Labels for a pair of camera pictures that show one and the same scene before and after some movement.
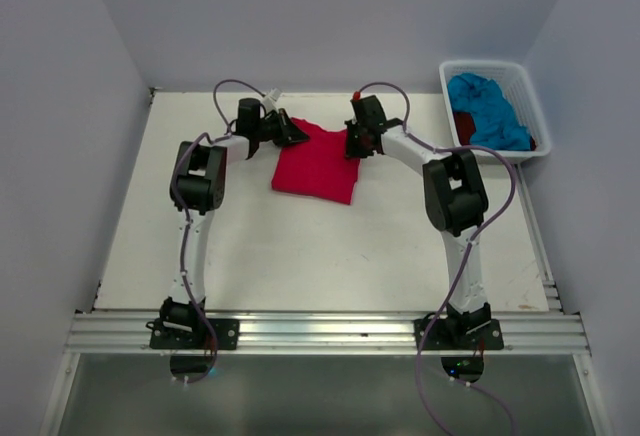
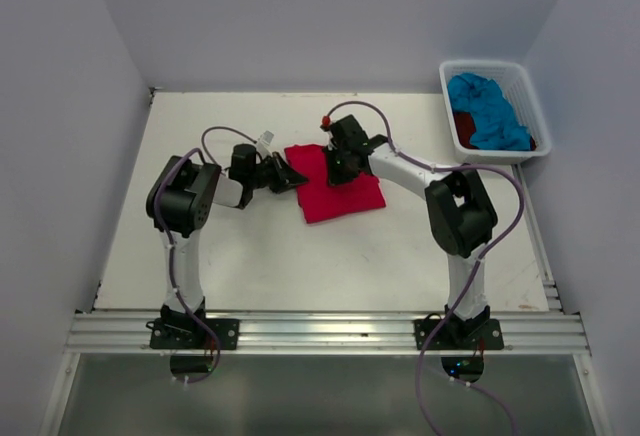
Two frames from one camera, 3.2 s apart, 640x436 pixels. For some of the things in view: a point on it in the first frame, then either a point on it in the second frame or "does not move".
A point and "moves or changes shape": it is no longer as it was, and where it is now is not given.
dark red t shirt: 465,127 does not move
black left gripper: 288,133 -> 285,176
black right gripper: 350,150 -> 335,178
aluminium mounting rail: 328,333 does not move
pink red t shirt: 317,165 moves or changes shape
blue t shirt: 496,124 does not move
